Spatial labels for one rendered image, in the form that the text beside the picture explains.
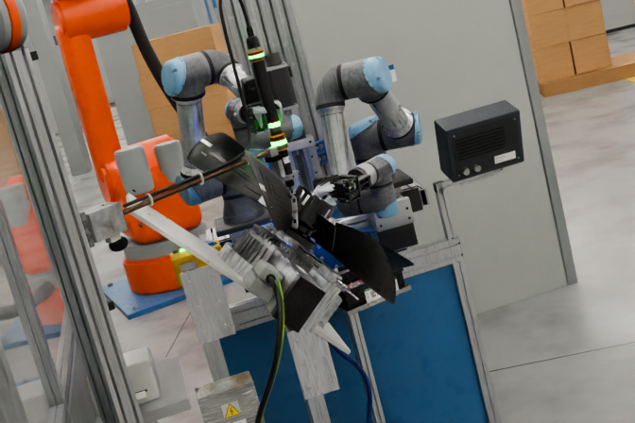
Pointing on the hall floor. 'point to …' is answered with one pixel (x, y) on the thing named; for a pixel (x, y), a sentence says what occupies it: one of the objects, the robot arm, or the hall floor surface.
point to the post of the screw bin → (365, 364)
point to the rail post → (475, 342)
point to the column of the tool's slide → (65, 238)
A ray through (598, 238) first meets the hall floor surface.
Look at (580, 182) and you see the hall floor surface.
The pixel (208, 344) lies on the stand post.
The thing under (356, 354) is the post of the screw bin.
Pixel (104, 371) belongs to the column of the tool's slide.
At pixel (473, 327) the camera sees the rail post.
